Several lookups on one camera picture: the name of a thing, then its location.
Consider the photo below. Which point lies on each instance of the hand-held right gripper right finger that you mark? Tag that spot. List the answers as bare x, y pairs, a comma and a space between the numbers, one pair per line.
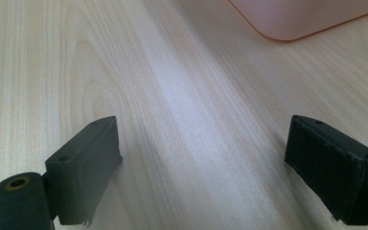
332, 172

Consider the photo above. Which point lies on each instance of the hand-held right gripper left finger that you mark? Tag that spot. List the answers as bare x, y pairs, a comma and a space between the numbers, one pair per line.
83, 169

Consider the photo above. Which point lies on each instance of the pink plastic tray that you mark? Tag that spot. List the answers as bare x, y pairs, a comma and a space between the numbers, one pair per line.
295, 16

